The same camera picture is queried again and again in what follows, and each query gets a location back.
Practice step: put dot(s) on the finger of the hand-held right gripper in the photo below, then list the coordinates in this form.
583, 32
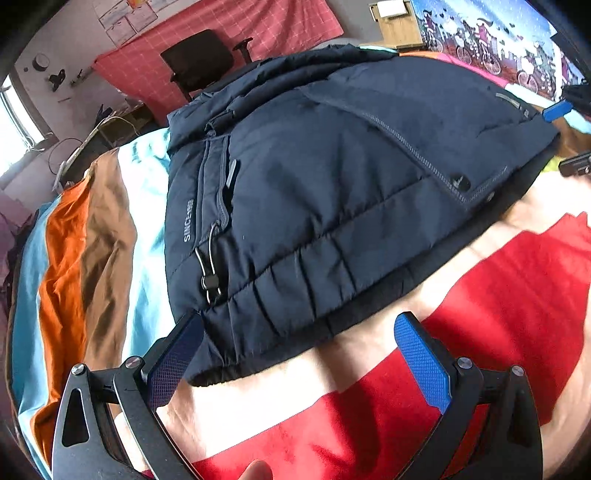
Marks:
556, 110
575, 167

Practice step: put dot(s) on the white paper roll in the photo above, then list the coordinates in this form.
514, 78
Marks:
392, 8

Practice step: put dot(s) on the red checked wall cloth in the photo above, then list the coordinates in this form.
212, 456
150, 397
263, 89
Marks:
286, 23

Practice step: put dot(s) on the group of wall certificates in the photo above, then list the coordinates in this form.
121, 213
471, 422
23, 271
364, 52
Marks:
129, 21

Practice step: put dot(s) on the wooden desk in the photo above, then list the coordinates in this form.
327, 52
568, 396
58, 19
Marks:
120, 134

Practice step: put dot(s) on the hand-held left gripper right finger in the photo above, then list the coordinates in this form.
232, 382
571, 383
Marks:
422, 360

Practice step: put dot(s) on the round wall clock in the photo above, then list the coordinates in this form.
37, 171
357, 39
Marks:
40, 62

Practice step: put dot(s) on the black wall ornament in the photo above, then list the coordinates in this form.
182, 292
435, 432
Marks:
57, 79

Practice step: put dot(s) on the window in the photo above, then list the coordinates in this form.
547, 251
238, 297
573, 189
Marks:
16, 124

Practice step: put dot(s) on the blue printed curtain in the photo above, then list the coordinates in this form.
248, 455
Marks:
485, 27

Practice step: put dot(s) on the black office chair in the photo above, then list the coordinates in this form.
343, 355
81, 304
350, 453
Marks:
198, 60

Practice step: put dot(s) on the colourful striped blanket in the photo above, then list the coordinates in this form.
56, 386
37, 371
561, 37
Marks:
508, 300

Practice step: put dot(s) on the navy padded jacket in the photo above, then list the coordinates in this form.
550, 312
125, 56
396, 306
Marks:
323, 184

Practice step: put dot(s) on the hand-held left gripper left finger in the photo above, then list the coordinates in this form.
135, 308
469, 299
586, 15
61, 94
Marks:
175, 364

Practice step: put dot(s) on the pink hanging cloth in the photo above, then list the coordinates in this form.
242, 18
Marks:
11, 230

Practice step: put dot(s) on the wooden stool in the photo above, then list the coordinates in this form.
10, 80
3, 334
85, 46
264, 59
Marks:
401, 30

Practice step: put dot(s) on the person's left hand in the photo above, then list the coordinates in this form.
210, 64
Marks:
253, 470

